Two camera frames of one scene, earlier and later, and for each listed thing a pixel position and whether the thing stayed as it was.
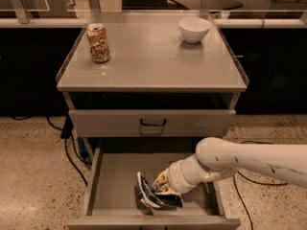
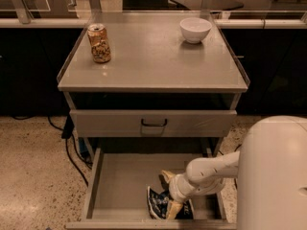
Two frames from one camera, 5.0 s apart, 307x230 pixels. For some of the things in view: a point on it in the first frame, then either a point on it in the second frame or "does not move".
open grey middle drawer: x=113 y=201 does not move
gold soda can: x=98 y=43 does not move
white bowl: x=194 y=29 does not move
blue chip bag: x=147 y=195 to x=157 y=204
